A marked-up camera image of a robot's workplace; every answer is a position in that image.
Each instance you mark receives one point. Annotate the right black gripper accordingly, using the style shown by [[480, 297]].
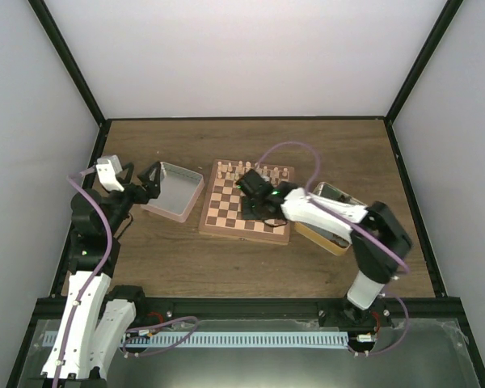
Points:
[[246, 213]]

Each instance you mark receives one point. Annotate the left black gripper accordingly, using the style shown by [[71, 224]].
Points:
[[153, 190]]

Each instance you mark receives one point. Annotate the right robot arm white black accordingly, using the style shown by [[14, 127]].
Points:
[[379, 242]]

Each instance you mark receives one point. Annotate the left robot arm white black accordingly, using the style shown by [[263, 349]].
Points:
[[95, 315]]

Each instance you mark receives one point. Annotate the wooden chess board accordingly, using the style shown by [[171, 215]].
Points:
[[226, 212]]

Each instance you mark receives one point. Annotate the pink rimmed metal tin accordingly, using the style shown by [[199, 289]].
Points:
[[180, 190]]

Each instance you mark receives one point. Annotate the yellow rimmed metal tin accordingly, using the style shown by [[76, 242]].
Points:
[[332, 240]]

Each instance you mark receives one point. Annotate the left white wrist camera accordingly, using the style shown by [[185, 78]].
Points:
[[107, 169]]

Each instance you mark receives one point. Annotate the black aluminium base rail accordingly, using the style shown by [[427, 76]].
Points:
[[330, 312]]

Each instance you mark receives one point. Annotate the light blue slotted cable duct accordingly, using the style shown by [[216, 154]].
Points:
[[309, 339]]

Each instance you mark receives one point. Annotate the black enclosure frame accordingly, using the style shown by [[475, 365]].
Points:
[[443, 21]]

